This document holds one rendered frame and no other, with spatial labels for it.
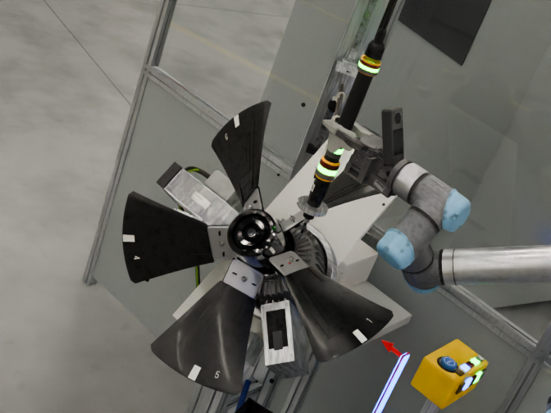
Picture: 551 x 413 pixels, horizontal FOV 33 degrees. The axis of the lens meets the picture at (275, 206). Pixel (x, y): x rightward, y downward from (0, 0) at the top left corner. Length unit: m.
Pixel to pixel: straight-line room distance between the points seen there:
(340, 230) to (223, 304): 0.41
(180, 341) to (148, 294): 1.52
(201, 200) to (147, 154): 1.10
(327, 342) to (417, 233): 0.35
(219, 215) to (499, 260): 0.79
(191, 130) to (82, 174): 1.44
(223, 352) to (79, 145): 2.90
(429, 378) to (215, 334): 0.52
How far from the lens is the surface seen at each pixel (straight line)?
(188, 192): 2.43
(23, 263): 3.94
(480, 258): 1.90
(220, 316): 2.13
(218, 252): 2.23
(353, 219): 2.39
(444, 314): 2.78
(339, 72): 2.55
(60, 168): 4.66
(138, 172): 3.53
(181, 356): 2.12
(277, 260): 2.13
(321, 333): 2.03
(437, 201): 1.84
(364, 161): 1.92
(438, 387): 2.26
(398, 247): 1.81
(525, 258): 1.89
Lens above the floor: 2.27
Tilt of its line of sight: 28 degrees down
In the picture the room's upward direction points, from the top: 21 degrees clockwise
